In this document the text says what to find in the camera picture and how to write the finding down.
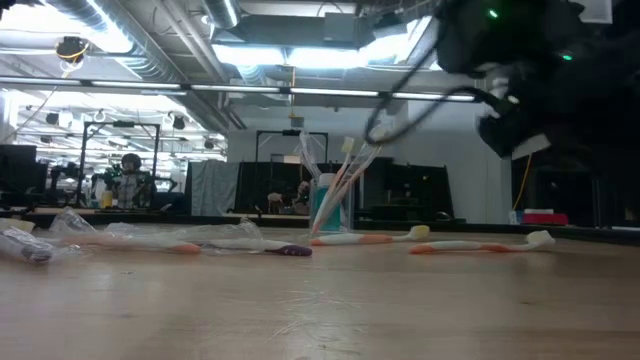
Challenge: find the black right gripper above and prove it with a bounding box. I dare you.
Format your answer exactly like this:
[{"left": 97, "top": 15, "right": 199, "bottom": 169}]
[{"left": 435, "top": 0, "right": 587, "bottom": 76}]

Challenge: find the plastic-wrapped purple white toothbrush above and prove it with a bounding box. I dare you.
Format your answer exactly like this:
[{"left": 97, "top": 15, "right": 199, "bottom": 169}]
[
  {"left": 298, "top": 130, "right": 322, "bottom": 181},
  {"left": 0, "top": 217, "right": 57, "bottom": 265},
  {"left": 174, "top": 216, "right": 315, "bottom": 258}
]

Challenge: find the blue mouthwash bottle white cap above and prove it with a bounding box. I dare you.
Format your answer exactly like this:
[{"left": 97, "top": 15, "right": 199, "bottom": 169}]
[{"left": 313, "top": 172, "right": 343, "bottom": 232}]

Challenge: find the clear plastic wrapper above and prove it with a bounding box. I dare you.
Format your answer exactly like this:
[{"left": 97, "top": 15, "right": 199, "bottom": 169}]
[{"left": 49, "top": 207, "right": 204, "bottom": 255}]

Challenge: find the long black ceiling light bar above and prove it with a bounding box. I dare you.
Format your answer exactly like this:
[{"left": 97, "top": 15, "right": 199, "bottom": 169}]
[{"left": 0, "top": 73, "right": 479, "bottom": 105}]

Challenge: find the red box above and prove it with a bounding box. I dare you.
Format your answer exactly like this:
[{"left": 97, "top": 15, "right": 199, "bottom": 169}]
[{"left": 522, "top": 212, "right": 570, "bottom": 226}]

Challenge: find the clear plastic cup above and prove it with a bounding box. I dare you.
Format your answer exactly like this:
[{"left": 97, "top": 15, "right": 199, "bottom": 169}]
[{"left": 307, "top": 177, "right": 355, "bottom": 236}]

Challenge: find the person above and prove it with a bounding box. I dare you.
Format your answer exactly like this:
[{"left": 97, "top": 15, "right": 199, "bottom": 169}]
[
  {"left": 112, "top": 152, "right": 154, "bottom": 210},
  {"left": 266, "top": 180, "right": 311, "bottom": 216}
]

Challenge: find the black partition panel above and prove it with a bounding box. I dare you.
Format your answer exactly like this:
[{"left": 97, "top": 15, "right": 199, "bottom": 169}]
[{"left": 234, "top": 161, "right": 361, "bottom": 216}]

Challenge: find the grey curtain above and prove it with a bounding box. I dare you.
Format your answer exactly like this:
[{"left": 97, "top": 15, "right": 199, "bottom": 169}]
[{"left": 187, "top": 159, "right": 241, "bottom": 217}]

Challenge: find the black monitor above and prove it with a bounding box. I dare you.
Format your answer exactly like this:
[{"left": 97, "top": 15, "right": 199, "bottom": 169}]
[{"left": 0, "top": 144, "right": 50, "bottom": 194}]

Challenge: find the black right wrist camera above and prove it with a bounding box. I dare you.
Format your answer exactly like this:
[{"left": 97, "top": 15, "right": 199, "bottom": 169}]
[{"left": 476, "top": 94, "right": 521, "bottom": 158}]

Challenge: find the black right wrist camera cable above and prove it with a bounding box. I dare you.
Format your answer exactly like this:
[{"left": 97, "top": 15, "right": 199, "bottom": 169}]
[{"left": 363, "top": 29, "right": 504, "bottom": 147}]

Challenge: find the yellow cable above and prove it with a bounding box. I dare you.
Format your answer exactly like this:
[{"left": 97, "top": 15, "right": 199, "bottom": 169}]
[{"left": 512, "top": 154, "right": 534, "bottom": 211}]

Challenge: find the black background station frame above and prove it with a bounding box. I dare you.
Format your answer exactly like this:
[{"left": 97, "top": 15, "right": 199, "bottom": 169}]
[
  {"left": 79, "top": 120, "right": 161, "bottom": 209},
  {"left": 255, "top": 129, "right": 330, "bottom": 164}
]

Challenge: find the black table frame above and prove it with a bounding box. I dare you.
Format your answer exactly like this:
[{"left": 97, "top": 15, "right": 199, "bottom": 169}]
[{"left": 0, "top": 205, "right": 640, "bottom": 246}]

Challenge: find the wide silver round air duct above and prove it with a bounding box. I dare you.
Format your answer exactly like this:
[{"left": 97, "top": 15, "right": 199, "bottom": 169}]
[{"left": 202, "top": 0, "right": 242, "bottom": 31}]

